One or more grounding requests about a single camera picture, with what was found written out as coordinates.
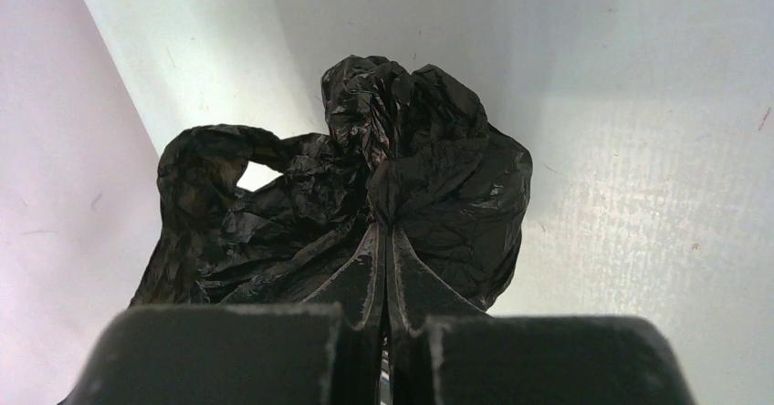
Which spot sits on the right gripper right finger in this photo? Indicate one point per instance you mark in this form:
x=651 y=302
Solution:
x=446 y=350

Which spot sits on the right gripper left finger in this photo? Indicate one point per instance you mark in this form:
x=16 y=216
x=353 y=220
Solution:
x=325 y=349

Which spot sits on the black trash bag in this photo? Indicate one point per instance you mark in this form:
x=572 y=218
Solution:
x=248 y=217

